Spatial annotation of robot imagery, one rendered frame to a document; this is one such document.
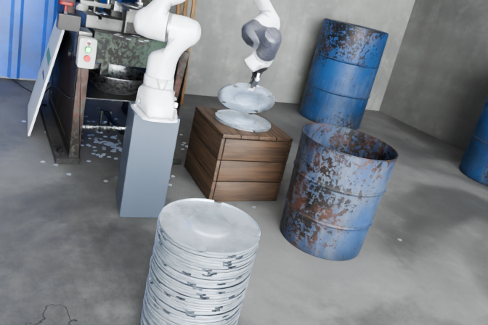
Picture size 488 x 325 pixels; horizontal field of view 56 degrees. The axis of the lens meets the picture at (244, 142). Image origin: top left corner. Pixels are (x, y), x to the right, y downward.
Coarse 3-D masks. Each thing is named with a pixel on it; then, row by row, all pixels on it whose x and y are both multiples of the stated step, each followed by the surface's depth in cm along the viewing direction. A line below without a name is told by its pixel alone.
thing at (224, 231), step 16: (176, 208) 133; (192, 208) 136; (208, 208) 138; (224, 208) 140; (160, 224) 122; (176, 224) 125; (192, 224) 126; (208, 224) 128; (224, 224) 130; (240, 224) 133; (256, 224) 134; (176, 240) 117; (192, 240) 119; (208, 240) 121; (224, 240) 123; (240, 240) 125; (256, 240) 127
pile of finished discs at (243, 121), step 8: (216, 112) 234; (224, 112) 237; (232, 112) 240; (240, 112) 244; (224, 120) 224; (232, 120) 227; (240, 120) 228; (248, 120) 231; (256, 120) 236; (264, 120) 239; (240, 128) 218; (248, 128) 219; (256, 128) 223; (264, 128) 226
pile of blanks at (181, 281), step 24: (168, 240) 118; (168, 264) 120; (192, 264) 117; (216, 264) 117; (240, 264) 121; (168, 288) 122; (192, 288) 119; (216, 288) 121; (240, 288) 126; (144, 312) 132; (168, 312) 124; (192, 312) 122; (216, 312) 123
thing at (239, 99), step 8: (224, 88) 222; (232, 88) 221; (240, 88) 220; (256, 88) 218; (264, 88) 219; (224, 96) 230; (232, 96) 229; (240, 96) 229; (248, 96) 228; (256, 96) 226; (264, 96) 225; (272, 96) 224; (224, 104) 237; (232, 104) 236; (240, 104) 235; (248, 104) 235; (256, 104) 233; (264, 104) 232; (272, 104) 231; (248, 112) 242; (256, 112) 241
